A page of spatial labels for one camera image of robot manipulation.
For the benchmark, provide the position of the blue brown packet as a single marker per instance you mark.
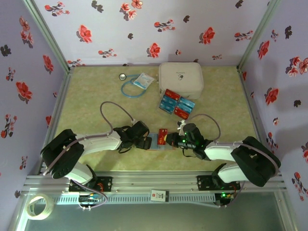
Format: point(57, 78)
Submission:
point(154, 144)

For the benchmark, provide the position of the small red box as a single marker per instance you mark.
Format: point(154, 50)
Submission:
point(163, 137)

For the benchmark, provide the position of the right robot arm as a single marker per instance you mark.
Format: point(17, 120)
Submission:
point(221, 151)

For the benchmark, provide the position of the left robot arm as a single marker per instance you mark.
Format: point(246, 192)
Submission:
point(101, 144)

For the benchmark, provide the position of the red VIP card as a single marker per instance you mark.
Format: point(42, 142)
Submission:
point(182, 113)
point(172, 93)

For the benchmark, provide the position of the blue VIP card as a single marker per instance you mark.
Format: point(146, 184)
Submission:
point(167, 107)
point(184, 107)
point(187, 101)
point(170, 100)

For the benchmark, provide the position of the red blue medicine boxes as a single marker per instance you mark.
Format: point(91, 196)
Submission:
point(176, 103)

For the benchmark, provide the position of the white red label tag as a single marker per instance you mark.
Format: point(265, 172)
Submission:
point(158, 195)

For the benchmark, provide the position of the white blue gauze packet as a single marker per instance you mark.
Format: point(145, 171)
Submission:
point(143, 80)

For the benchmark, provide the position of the blue tube stethoscope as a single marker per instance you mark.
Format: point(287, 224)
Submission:
point(123, 76)

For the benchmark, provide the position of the small controller circuit board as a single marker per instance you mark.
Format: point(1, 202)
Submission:
point(90, 197)
point(223, 195)

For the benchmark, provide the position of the white medical kit box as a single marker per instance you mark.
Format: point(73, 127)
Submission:
point(180, 74)

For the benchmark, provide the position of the clear adhesive tape roll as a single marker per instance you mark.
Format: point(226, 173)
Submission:
point(39, 217)

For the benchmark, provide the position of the aluminium arm base rail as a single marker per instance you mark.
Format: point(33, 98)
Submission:
point(154, 180)

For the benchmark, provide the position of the aluminium table side rail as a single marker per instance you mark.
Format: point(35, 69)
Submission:
point(255, 120)
point(59, 106)

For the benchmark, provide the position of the aluminium frame post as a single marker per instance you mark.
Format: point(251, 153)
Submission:
point(256, 36)
point(49, 36)

